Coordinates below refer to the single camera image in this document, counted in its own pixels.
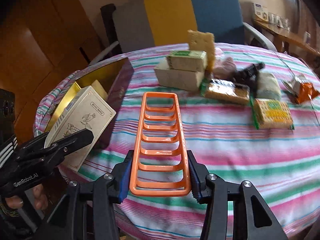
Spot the beige illustrated tea box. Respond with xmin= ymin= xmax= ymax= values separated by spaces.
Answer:
xmin=44 ymin=86 xmax=116 ymax=172

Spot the large white carton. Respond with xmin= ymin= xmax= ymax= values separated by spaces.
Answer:
xmin=153 ymin=59 xmax=204 ymax=92

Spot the yellow sponge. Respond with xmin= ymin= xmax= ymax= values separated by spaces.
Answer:
xmin=188 ymin=30 xmax=216 ymax=72

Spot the cream knitted cloth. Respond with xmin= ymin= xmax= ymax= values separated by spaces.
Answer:
xmin=256 ymin=72 xmax=281 ymax=101

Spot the gold and maroon storage box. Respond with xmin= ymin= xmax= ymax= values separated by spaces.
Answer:
xmin=46 ymin=57 xmax=134 ymax=130

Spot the brown cracker packet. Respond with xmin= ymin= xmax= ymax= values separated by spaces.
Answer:
xmin=200 ymin=79 xmax=250 ymax=105

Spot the black stapler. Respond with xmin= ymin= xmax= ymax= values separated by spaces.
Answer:
xmin=233 ymin=62 xmax=265 ymax=89

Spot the wooden side table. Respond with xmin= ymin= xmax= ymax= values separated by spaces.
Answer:
xmin=253 ymin=20 xmax=319 ymax=56

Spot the orange plastic rack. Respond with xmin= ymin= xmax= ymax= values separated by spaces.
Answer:
xmin=129 ymin=92 xmax=191 ymax=197

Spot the white box on side table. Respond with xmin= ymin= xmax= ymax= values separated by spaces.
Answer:
xmin=252 ymin=3 xmax=269 ymax=23

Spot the row of white jars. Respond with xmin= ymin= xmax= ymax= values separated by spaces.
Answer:
xmin=268 ymin=12 xmax=290 ymax=30

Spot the orange and white snack bag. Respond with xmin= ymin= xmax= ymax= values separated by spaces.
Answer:
xmin=282 ymin=74 xmax=319 ymax=104

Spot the green and white carton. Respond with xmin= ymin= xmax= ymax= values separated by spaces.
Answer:
xmin=167 ymin=50 xmax=208 ymax=72

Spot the striped tablecloth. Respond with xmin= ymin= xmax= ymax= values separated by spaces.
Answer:
xmin=33 ymin=42 xmax=320 ymax=240

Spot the left hand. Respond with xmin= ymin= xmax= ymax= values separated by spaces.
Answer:
xmin=5 ymin=184 xmax=48 ymax=210

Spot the colourful armchair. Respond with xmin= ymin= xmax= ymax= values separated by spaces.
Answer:
xmin=100 ymin=0 xmax=276 ymax=54

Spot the yellow cracker packet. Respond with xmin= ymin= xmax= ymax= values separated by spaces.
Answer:
xmin=250 ymin=99 xmax=295 ymax=130

